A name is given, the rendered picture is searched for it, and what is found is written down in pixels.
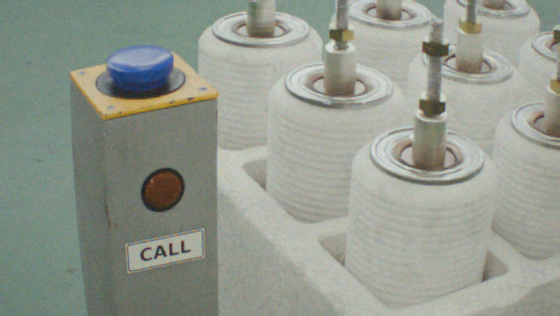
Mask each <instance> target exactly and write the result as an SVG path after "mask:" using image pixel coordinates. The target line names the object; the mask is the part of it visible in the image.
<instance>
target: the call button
mask: <svg viewBox="0 0 560 316"><path fill-rule="evenodd" d="M106 66H107V73H106V74H107V75H108V76H109V77H111V78H112V79H113V84H114V85H115V86H117V87H118V88H121V89H123V90H127V91H133V90H135V91H141V90H150V89H153V88H157V87H159V86H161V85H163V84H164V83H165V82H166V79H167V76H169V75H170V74H171V73H172V72H173V70H174V56H173V53H172V52H169V51H168V50H166V49H165V48H163V47H157V46H153V45H141V46H129V47H125V48H122V49H119V50H117V51H115V52H114V53H112V55H110V56H109V57H108V58H107V60H106Z"/></svg>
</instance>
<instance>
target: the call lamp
mask: <svg viewBox="0 0 560 316"><path fill-rule="evenodd" d="M145 190H146V199H147V202H148V203H149V204H150V205H151V206H153V207H155V208H168V207H169V206H171V205H172V204H174V203H175V202H176V201H177V199H178V198H179V194H180V192H181V182H180V180H179V178H178V177H177V176H176V175H175V174H174V173H171V172H163V173H159V174H157V175H155V176H154V178H152V179H151V180H150V182H149V183H148V185H147V186H146V188H145Z"/></svg>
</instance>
